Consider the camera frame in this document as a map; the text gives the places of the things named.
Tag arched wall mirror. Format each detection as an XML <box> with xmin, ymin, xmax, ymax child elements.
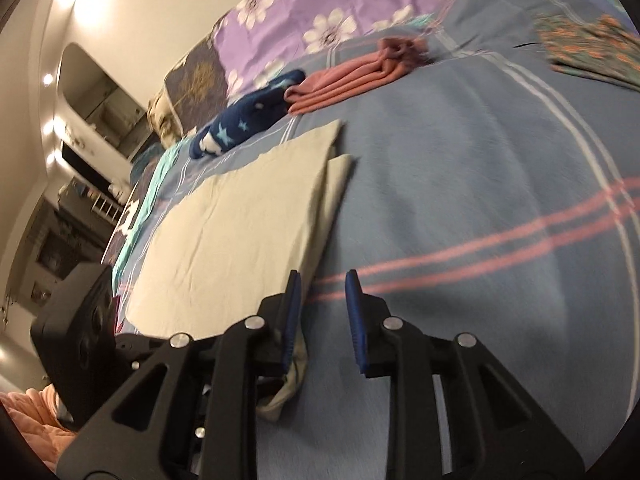
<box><xmin>55</xmin><ymin>42</ymin><xmax>151</xmax><ymax>161</ymax></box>

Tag dark tree print cushion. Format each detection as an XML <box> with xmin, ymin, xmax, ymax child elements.
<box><xmin>164</xmin><ymin>44</ymin><xmax>236</xmax><ymax>133</ymax></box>

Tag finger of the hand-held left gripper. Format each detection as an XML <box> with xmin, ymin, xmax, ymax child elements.
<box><xmin>116</xmin><ymin>335</ymin><xmax>173</xmax><ymax>371</ymax></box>

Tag cream long-sleeve shirt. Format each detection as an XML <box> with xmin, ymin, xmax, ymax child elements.
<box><xmin>120</xmin><ymin>119</ymin><xmax>357</xmax><ymax>423</ymax></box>

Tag beige bundled clothes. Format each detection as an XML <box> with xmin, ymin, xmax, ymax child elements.
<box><xmin>147</xmin><ymin>85</ymin><xmax>185</xmax><ymax>148</ymax></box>

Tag navy star print clothes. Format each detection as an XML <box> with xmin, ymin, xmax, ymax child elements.
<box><xmin>189</xmin><ymin>69</ymin><xmax>307</xmax><ymax>160</ymax></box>

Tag floral print small garment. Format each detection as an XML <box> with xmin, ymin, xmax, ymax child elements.
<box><xmin>532</xmin><ymin>12</ymin><xmax>640</xmax><ymax>92</ymax></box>

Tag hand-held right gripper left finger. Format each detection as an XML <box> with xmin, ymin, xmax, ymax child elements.
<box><xmin>55</xmin><ymin>269</ymin><xmax>303</xmax><ymax>480</ymax></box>

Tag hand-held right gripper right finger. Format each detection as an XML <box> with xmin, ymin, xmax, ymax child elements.
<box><xmin>344</xmin><ymin>269</ymin><xmax>587</xmax><ymax>480</ymax></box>

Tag pink folded clothes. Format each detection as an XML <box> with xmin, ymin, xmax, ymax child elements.
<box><xmin>284</xmin><ymin>36</ymin><xmax>432</xmax><ymax>115</ymax></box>

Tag purple floral pillow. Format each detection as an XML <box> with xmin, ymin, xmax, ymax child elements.
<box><xmin>212</xmin><ymin>0</ymin><xmax>516</xmax><ymax>98</ymax></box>

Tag teal blanket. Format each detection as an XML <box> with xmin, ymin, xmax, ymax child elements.
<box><xmin>111</xmin><ymin>142</ymin><xmax>183</xmax><ymax>286</ymax></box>

